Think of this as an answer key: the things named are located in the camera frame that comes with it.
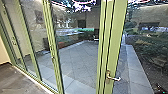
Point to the beige outdoor building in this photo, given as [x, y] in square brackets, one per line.
[86, 18]

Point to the garden shrub bed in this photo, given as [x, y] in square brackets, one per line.
[150, 46]

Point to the green hedge planter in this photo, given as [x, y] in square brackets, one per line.
[71, 36]

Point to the black outdoor chair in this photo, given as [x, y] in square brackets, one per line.
[96, 36]

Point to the green framed glass wall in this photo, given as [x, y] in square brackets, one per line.
[50, 40]

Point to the green framed glass door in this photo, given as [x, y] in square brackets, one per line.
[113, 36]

